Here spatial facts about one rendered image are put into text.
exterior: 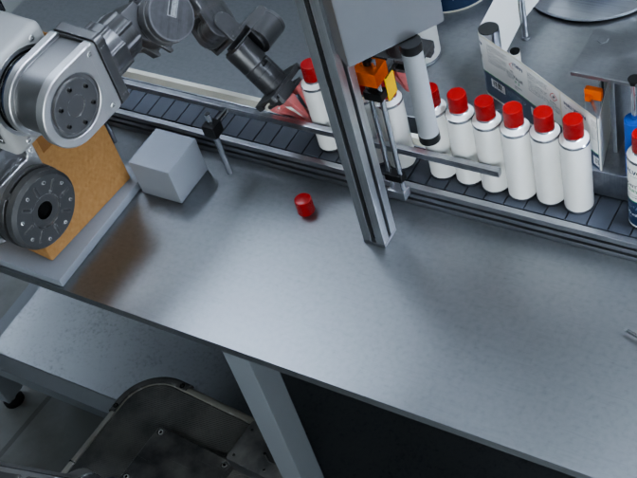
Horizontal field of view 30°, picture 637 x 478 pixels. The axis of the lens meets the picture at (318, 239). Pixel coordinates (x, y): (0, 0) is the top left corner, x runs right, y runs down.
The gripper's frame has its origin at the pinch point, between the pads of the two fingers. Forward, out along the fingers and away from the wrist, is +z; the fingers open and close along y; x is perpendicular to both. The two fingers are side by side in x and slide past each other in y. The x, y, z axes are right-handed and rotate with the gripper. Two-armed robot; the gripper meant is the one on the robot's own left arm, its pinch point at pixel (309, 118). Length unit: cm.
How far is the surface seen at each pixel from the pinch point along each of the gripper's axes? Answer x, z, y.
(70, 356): 100, 13, -32
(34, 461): 119, 26, -53
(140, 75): 36.9, -25.2, 3.8
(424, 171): -15.3, 19.4, -1.6
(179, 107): 30.0, -15.8, 0.2
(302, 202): 1.2, 8.6, -14.3
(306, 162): 3.6, 5.6, -5.5
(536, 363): -39, 44, -32
